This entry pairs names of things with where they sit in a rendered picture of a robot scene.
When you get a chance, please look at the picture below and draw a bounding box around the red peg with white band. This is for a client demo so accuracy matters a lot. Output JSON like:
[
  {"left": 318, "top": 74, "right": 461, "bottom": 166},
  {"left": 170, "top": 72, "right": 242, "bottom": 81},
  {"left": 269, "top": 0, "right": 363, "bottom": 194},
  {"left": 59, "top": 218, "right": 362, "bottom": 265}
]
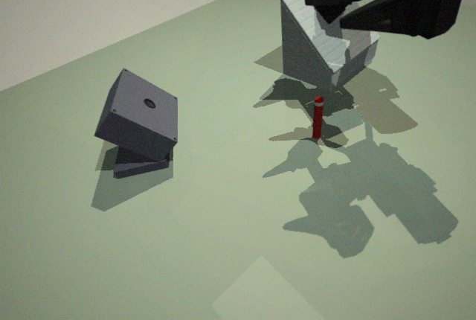
[{"left": 312, "top": 96, "right": 324, "bottom": 139}]

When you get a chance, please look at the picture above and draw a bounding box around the grey sloped panel with hole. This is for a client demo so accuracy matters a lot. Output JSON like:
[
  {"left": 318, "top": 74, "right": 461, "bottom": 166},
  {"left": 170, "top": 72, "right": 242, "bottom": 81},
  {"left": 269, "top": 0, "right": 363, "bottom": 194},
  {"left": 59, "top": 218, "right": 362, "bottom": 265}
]
[{"left": 94, "top": 68, "right": 178, "bottom": 179}]

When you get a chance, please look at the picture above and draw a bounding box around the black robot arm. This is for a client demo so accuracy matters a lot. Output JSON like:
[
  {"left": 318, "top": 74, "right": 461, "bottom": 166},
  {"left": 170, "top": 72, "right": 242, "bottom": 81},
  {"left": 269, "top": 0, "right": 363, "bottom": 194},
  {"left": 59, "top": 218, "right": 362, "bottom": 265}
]
[{"left": 313, "top": 4, "right": 348, "bottom": 24}]

